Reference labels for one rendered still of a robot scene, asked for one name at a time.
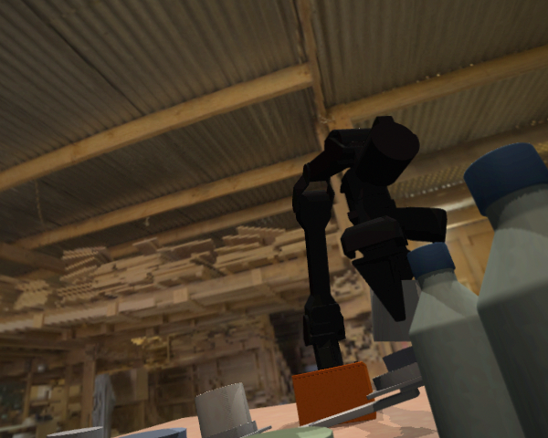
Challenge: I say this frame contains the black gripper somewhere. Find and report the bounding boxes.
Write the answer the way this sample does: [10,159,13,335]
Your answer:
[341,194,414,322]

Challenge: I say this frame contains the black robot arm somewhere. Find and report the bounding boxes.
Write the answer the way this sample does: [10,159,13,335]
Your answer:
[292,116,448,370]

